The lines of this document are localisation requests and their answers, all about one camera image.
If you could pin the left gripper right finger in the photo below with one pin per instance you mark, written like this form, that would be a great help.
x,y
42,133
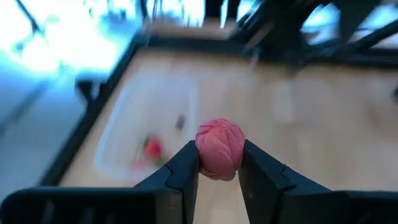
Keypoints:
x,y
295,202

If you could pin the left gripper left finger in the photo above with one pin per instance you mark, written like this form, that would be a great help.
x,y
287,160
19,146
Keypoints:
x,y
124,205

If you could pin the red strawberry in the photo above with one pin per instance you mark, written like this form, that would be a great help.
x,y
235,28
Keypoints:
x,y
154,148

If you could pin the dark blackberry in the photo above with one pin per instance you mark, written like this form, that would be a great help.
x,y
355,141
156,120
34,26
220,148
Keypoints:
x,y
180,122

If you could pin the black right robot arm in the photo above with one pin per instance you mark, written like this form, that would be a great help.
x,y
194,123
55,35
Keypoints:
x,y
280,28

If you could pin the clear plastic tupperware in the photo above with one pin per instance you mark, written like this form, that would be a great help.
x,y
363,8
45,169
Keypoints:
x,y
149,102

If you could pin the black aluminium table frame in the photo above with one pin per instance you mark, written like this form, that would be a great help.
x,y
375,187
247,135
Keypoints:
x,y
90,109

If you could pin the black frame bracket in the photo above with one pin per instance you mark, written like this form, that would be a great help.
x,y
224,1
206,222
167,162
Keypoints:
x,y
88,88

